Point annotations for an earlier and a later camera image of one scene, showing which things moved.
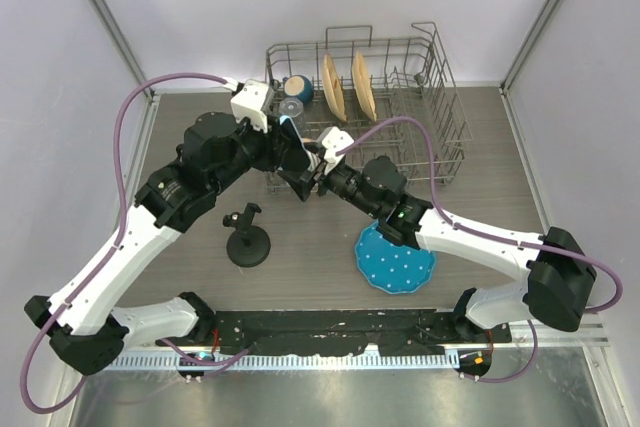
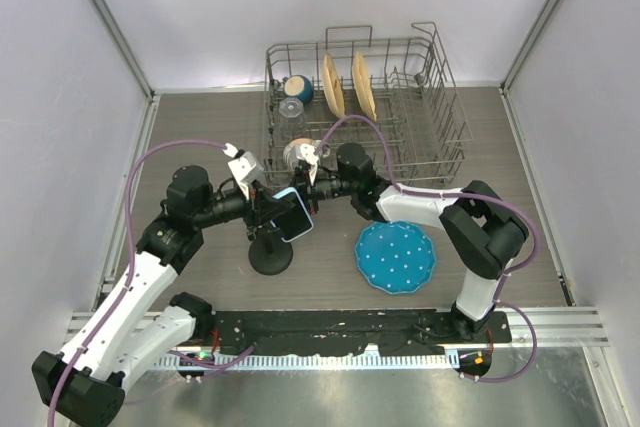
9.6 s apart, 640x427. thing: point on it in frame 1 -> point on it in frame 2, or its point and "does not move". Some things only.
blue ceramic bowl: (298, 86) does not move
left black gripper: (270, 160) -> (257, 209)
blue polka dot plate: (393, 268) does not move
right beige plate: (362, 84) does not move
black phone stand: (248, 245) -> (270, 255)
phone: (292, 152) -> (290, 216)
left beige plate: (333, 87) does not move
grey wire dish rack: (378, 97) does not move
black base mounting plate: (326, 332) does not move
